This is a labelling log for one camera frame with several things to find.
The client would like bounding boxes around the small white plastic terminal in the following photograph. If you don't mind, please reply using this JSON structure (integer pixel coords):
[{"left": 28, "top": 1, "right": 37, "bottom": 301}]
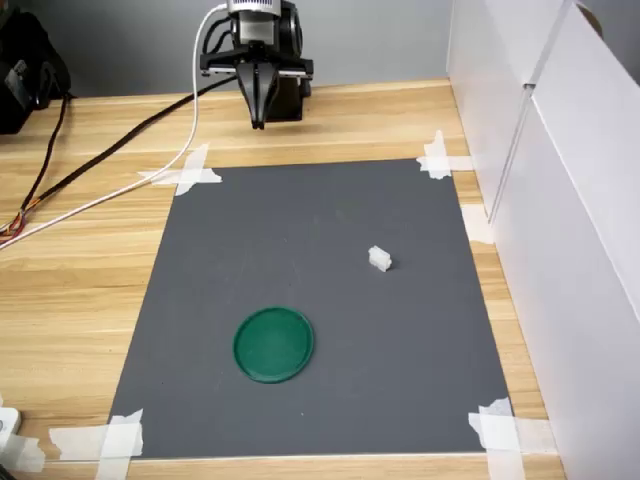
[{"left": 367, "top": 244, "right": 394, "bottom": 275}]

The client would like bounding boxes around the round green lid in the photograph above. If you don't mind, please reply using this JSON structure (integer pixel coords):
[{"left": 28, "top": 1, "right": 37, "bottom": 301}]
[{"left": 232, "top": 305, "right": 316, "bottom": 385}]

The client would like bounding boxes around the white tape piece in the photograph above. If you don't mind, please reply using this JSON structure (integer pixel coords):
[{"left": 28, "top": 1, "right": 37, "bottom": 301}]
[
  {"left": 467, "top": 397, "right": 559, "bottom": 480},
  {"left": 48, "top": 408, "right": 146, "bottom": 480},
  {"left": 415, "top": 129, "right": 474, "bottom": 182},
  {"left": 137, "top": 143, "right": 224, "bottom": 197},
  {"left": 8, "top": 433, "right": 47, "bottom": 474},
  {"left": 459, "top": 203, "right": 497, "bottom": 245}
]

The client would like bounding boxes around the dark grey mat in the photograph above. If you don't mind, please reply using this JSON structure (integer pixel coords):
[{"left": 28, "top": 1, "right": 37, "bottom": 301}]
[{"left": 108, "top": 157, "right": 515, "bottom": 459}]

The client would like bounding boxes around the white partition panel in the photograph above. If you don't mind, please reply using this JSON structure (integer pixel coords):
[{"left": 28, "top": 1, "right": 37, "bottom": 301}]
[
  {"left": 446, "top": 0, "right": 574, "bottom": 221},
  {"left": 488, "top": 0, "right": 640, "bottom": 480}
]

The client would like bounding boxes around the black bag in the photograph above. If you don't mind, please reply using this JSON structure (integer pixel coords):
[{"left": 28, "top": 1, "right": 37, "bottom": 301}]
[{"left": 0, "top": 9, "right": 72, "bottom": 136}]

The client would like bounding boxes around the white camera cable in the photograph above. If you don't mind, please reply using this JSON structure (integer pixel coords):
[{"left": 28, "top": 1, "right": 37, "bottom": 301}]
[{"left": 0, "top": 2, "right": 231, "bottom": 252}]

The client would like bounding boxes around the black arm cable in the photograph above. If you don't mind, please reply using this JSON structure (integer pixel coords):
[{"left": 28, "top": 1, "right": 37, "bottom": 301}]
[{"left": 201, "top": 18, "right": 237, "bottom": 57}]

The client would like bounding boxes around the thick black braided cable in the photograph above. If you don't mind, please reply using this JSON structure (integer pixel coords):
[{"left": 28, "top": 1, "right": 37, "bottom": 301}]
[{"left": 22, "top": 77, "right": 237, "bottom": 211}]

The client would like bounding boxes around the thin black braided cable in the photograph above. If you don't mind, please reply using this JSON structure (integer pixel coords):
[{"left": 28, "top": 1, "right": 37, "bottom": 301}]
[{"left": 19, "top": 94, "right": 72, "bottom": 214}]

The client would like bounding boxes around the coloured wire bundle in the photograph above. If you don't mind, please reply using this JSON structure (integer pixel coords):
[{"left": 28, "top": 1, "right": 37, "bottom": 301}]
[{"left": 0, "top": 207, "right": 32, "bottom": 247}]

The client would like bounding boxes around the small white bracket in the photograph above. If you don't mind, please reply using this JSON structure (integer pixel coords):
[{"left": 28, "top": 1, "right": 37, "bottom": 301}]
[{"left": 0, "top": 407, "right": 23, "bottom": 451}]

